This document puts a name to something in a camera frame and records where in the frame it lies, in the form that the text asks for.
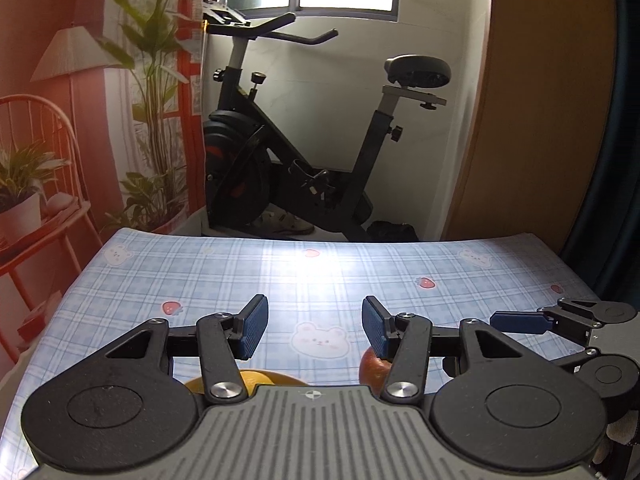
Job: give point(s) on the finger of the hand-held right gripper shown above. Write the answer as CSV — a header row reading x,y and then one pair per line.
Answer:
x,y
517,322
570,360

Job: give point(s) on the printed wall poster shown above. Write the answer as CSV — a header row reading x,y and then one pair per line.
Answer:
x,y
75,135

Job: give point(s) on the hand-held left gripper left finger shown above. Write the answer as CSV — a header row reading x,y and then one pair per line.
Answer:
x,y
252,325

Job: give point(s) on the grey fluffy rug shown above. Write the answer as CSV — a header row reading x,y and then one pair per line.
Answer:
x,y
624,427

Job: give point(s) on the large yellow-orange citrus fruit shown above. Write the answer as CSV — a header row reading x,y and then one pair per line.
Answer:
x,y
265,378

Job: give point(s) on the wooden wardrobe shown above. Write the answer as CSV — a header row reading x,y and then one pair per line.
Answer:
x,y
540,110

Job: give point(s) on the red apple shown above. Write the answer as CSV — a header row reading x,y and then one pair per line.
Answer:
x,y
372,372

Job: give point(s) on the black exercise bike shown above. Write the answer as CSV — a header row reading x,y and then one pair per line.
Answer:
x,y
240,160

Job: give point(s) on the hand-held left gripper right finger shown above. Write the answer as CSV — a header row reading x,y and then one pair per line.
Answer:
x,y
377,325

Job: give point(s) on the dark blue curtain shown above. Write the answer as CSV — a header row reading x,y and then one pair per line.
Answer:
x,y
625,160

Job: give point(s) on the black bag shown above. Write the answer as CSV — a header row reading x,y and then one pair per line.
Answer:
x,y
395,231

